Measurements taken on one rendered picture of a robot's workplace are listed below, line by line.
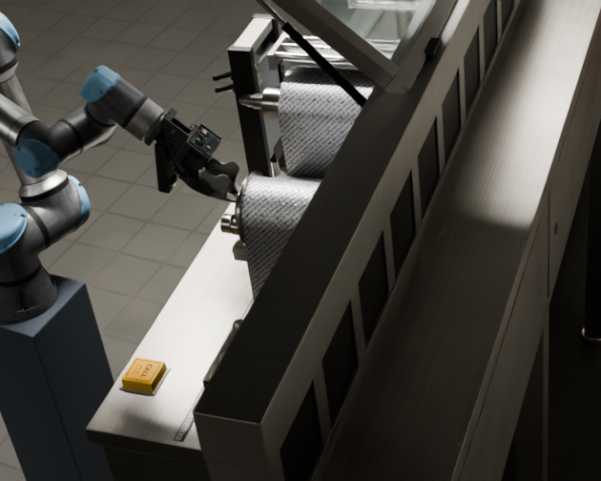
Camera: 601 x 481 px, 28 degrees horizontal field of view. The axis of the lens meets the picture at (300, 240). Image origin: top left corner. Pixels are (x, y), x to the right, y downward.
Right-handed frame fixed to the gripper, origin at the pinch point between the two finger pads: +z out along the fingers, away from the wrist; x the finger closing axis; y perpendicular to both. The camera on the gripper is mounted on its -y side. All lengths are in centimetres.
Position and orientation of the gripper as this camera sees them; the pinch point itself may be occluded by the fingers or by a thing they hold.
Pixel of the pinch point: (233, 197)
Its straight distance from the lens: 232.4
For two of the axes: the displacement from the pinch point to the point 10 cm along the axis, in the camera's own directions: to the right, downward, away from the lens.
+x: 3.3, -6.0, 7.3
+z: 7.9, 6.0, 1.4
